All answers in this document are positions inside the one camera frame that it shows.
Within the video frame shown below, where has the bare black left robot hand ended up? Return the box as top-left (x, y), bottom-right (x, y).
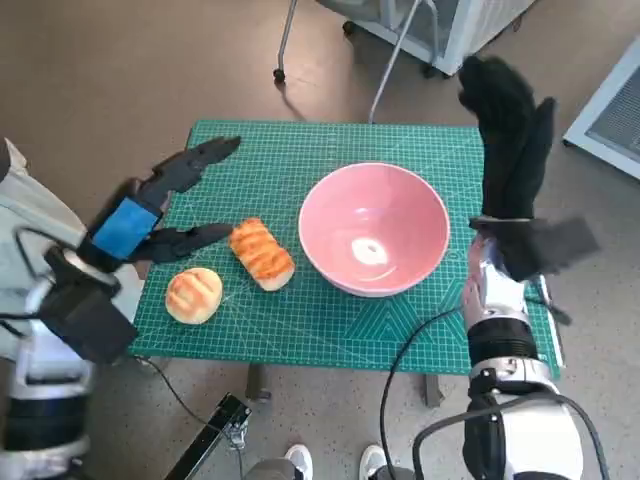
top-left (79, 135), bottom-right (242, 275)

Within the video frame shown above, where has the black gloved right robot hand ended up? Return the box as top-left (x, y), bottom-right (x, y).
top-left (457, 54), bottom-right (557, 221)

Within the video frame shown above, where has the round toy bread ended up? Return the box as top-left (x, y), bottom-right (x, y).
top-left (165, 267), bottom-right (224, 326)

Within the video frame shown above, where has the long toy bread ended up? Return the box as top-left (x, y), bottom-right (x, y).
top-left (228, 217), bottom-right (295, 293)

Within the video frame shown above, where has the pink bowl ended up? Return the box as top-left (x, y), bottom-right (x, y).
top-left (298, 161), bottom-right (451, 299)

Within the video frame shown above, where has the white appliance with grille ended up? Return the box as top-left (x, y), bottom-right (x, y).
top-left (562, 48), bottom-right (640, 182)

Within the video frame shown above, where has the white cabinet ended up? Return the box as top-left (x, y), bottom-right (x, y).
top-left (343, 0), bottom-right (537, 77)

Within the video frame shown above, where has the grey table leg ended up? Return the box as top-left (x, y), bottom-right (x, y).
top-left (247, 362), bottom-right (272, 402)
top-left (424, 374), bottom-right (445, 407)

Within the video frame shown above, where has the green cutting mat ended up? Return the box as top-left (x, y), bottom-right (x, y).
top-left (127, 118), bottom-right (565, 382)

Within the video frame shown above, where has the black metal stand bar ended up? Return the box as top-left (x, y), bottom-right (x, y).
top-left (163, 392), bottom-right (253, 480)

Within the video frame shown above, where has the person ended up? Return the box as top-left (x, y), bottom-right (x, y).
top-left (244, 442), bottom-right (387, 480)

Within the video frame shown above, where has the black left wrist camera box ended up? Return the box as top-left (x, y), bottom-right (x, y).
top-left (42, 277), bottom-right (140, 365)

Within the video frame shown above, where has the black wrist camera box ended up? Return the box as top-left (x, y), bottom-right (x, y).
top-left (498, 215), bottom-right (601, 282)
top-left (42, 277), bottom-right (140, 365)

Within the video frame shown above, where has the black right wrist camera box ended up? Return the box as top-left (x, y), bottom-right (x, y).
top-left (498, 215), bottom-right (601, 282)

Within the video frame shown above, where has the grey metal chair frame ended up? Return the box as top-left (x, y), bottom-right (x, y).
top-left (272, 0), bottom-right (442, 126)

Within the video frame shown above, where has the thin black floor cable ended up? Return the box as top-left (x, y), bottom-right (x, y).
top-left (133, 354), bottom-right (214, 427)

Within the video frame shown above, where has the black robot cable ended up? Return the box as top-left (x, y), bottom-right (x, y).
top-left (379, 307), bottom-right (469, 480)

